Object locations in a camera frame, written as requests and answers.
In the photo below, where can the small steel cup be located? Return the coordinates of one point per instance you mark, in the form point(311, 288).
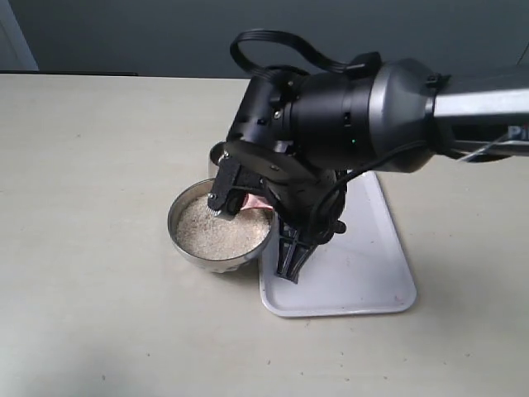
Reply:
point(216, 155)

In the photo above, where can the large steel bowl of rice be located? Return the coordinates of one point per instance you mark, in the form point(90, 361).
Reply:
point(212, 243)

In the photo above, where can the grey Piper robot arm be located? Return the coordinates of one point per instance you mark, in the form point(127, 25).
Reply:
point(308, 136)

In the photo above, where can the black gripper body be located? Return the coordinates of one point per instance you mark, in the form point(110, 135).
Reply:
point(311, 204)

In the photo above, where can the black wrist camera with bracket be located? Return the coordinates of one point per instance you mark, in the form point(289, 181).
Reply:
point(230, 187)

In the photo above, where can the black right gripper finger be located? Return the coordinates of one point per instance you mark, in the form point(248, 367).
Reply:
point(301, 253)

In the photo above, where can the reddish brown wooden spoon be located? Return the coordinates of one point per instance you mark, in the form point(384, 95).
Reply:
point(256, 202)

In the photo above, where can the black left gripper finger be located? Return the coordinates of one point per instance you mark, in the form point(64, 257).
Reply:
point(286, 263)

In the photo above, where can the white plastic tray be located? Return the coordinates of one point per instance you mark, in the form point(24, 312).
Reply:
point(363, 271)

